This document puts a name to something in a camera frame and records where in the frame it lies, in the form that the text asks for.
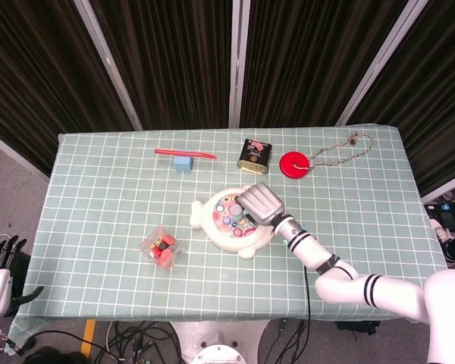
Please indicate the red pen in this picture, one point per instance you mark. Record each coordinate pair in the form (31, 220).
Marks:
(182, 152)

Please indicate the black device with blue label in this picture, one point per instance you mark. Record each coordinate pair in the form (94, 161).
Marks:
(449, 214)

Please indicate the aluminium screen bottom rail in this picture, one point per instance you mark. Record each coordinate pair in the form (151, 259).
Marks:
(15, 153)
(447, 189)

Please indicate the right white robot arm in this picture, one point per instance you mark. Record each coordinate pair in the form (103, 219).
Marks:
(341, 280)

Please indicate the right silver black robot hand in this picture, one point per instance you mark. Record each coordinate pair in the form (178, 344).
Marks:
(261, 203)

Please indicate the grey white robot base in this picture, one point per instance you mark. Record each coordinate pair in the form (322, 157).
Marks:
(220, 341)

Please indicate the white fish-shaped toy board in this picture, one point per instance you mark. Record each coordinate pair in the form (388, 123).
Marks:
(227, 242)

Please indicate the green checked tablecloth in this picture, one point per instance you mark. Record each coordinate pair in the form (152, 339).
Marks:
(98, 208)

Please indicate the black box under table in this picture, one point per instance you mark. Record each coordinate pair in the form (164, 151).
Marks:
(358, 327)

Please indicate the red disc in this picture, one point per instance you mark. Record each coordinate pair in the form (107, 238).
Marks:
(290, 168)

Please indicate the black gold tin can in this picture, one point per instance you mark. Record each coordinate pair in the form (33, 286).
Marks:
(255, 156)

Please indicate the aluminium screen post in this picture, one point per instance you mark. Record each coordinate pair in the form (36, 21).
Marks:
(238, 60)
(379, 64)
(108, 60)

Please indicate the small blue cube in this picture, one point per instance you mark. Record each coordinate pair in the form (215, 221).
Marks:
(182, 164)

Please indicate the dark brown curtain panel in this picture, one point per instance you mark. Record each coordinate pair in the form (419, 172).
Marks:
(432, 83)
(307, 60)
(34, 76)
(174, 60)

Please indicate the clear box of red blocks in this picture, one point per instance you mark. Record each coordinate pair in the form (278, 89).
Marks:
(162, 248)

